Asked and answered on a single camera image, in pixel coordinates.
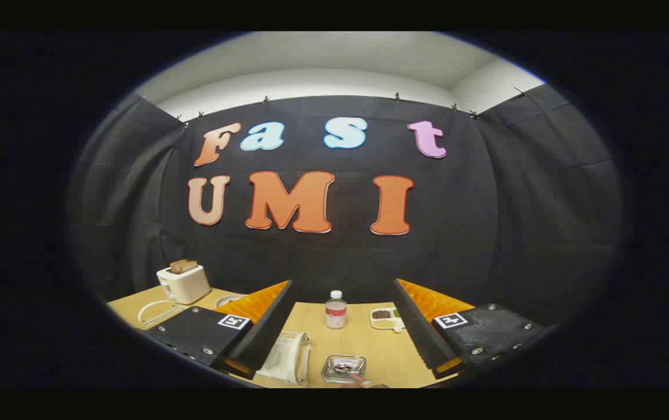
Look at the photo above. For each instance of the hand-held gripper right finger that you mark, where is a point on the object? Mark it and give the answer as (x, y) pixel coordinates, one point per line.
(421, 332)

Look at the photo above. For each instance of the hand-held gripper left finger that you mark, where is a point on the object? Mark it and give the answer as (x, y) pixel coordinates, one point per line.
(264, 332)

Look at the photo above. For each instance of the white divided tray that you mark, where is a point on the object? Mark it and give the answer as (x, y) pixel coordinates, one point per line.
(395, 322)

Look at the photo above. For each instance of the pile of yellow beans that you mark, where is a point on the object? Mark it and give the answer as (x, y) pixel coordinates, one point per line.
(384, 323)

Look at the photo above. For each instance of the pile of brown beans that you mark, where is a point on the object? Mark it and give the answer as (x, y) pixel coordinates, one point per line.
(381, 314)

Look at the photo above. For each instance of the clear bottle with red label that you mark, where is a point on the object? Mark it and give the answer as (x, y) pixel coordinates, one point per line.
(336, 315)

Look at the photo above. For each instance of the white toaster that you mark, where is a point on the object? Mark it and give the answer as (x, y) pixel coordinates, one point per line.
(185, 286)

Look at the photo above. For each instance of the toasted bread slice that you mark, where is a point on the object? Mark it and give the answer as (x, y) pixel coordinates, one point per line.
(182, 266)

